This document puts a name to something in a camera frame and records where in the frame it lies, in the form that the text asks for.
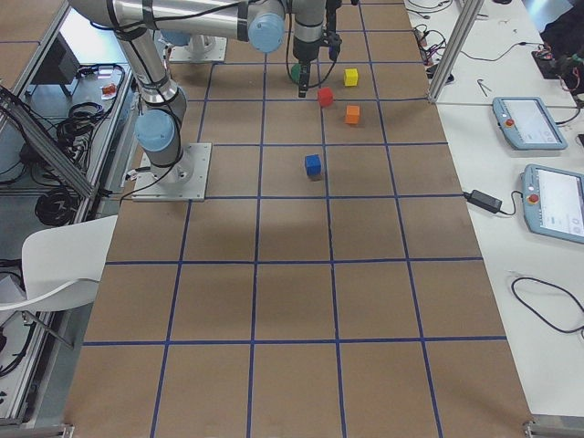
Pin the black power brick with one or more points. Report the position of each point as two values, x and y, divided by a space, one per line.
483 201

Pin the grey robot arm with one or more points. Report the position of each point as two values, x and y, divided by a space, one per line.
158 128
260 23

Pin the far teach pendant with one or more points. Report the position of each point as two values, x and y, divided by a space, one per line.
527 125

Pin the white chair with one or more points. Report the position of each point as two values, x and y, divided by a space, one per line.
62 268

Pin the red wooden block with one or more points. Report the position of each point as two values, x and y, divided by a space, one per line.
325 97

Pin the teach pendant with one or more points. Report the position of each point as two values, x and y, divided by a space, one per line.
527 125
553 202

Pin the allen key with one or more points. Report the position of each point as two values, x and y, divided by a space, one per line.
484 88

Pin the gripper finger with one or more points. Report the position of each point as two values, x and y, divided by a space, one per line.
303 78

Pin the yellow wooden block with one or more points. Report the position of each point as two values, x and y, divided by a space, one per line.
351 77

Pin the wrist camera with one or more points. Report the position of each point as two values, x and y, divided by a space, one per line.
334 43

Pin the aluminium frame post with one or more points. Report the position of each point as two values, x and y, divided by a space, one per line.
461 31

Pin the green wooden block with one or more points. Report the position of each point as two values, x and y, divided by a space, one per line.
295 73

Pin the orange wooden block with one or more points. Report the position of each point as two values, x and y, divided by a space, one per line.
352 115

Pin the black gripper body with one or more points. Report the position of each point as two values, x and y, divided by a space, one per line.
304 51

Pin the red snack packet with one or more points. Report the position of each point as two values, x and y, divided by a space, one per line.
108 91

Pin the near teach pendant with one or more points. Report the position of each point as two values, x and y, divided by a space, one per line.
553 202

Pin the blue wooden block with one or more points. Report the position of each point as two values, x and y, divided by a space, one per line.
313 165

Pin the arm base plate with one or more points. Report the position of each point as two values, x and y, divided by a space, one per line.
186 180
200 50

